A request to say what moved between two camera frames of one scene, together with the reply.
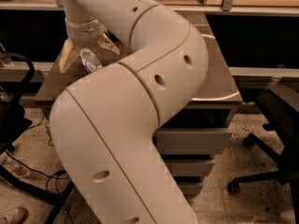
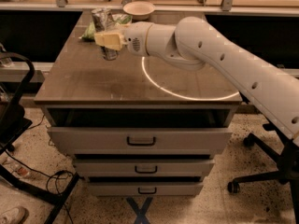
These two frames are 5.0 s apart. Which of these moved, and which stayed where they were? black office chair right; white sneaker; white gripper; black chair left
Moved: white gripper
Stayed: black office chair right; black chair left; white sneaker
